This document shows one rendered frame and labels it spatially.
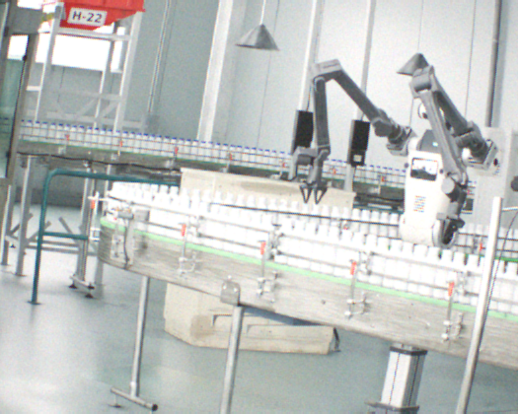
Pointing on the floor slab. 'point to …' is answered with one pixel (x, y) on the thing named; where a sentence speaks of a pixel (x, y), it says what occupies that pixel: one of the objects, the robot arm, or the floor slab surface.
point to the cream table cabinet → (178, 310)
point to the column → (221, 72)
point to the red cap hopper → (83, 25)
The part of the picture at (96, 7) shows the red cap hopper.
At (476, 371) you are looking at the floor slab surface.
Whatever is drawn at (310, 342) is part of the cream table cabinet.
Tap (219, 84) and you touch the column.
